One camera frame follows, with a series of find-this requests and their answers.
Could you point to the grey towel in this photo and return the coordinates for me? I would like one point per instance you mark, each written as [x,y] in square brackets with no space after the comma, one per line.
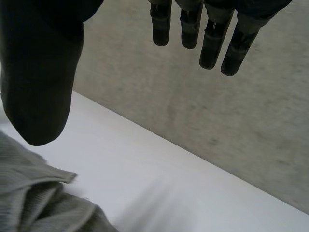
[36,193]

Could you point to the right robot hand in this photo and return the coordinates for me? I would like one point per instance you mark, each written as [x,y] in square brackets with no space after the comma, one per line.
[38,79]

